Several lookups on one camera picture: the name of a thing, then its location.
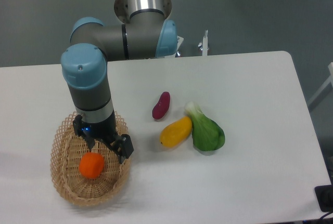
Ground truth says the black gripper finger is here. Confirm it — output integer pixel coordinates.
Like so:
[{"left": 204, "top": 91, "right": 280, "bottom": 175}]
[
  {"left": 110, "top": 134, "right": 134, "bottom": 164},
  {"left": 72, "top": 114, "right": 95, "bottom": 150}
]

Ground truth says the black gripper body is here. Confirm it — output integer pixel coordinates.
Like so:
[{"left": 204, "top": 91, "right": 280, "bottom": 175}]
[{"left": 82, "top": 111, "right": 118, "bottom": 148}]

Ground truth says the orange fruit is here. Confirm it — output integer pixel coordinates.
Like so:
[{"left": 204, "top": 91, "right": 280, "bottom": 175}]
[{"left": 79, "top": 152, "right": 105, "bottom": 179}]

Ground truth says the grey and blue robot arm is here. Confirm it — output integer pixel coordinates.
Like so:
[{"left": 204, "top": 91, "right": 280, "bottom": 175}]
[{"left": 61, "top": 0, "right": 178, "bottom": 163}]

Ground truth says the woven wicker basket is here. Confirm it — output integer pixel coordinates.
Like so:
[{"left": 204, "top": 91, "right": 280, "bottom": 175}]
[{"left": 50, "top": 112, "right": 131, "bottom": 206}]

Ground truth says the purple sweet potato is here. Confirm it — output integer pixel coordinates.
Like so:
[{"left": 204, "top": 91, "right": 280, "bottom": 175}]
[{"left": 152, "top": 91, "right": 171, "bottom": 120}]

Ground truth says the yellow mango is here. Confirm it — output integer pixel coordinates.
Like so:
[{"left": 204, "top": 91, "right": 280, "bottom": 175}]
[{"left": 159, "top": 116, "right": 192, "bottom": 148}]

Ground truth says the green bok choy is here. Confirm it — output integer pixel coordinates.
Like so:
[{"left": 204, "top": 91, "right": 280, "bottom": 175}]
[{"left": 185, "top": 101, "right": 225, "bottom": 152}]

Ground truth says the black device at table edge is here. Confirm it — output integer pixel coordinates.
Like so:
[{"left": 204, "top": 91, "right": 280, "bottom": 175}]
[{"left": 314, "top": 185, "right": 332, "bottom": 213}]

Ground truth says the white metal bracket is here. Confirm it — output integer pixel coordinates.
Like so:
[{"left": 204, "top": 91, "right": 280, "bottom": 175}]
[{"left": 198, "top": 30, "right": 210, "bottom": 56}]

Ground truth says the white furniture frame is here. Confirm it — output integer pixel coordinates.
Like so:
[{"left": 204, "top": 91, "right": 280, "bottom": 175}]
[{"left": 307, "top": 62, "right": 332, "bottom": 112}]

